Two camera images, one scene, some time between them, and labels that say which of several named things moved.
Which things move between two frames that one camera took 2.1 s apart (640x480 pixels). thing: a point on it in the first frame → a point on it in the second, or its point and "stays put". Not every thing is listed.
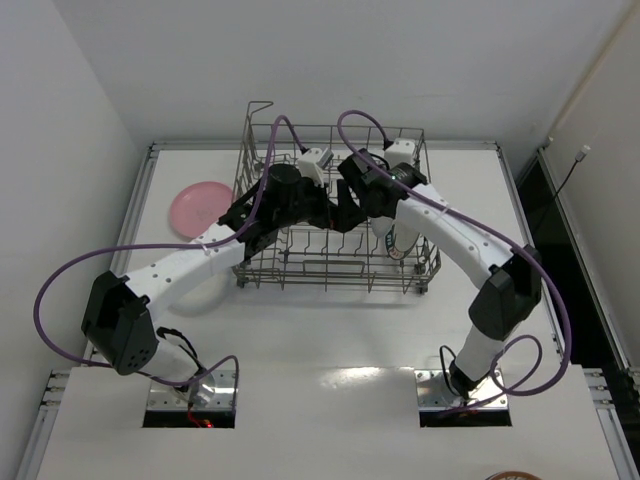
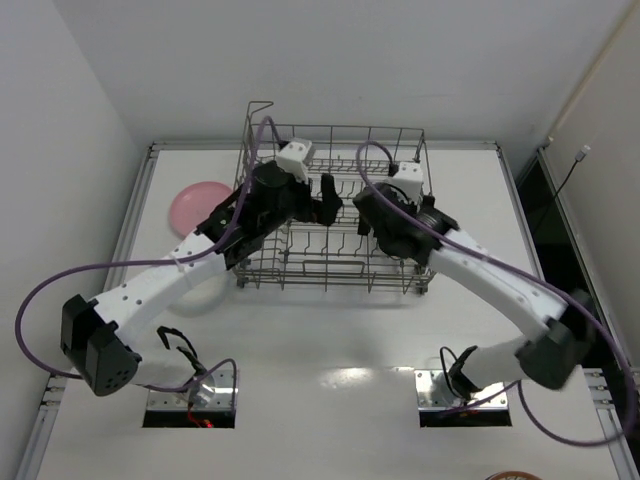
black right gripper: [353, 179] → [370, 211]
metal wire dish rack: [310, 258] stays put
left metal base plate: [213, 390] stays put
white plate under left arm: [200, 298] stays put
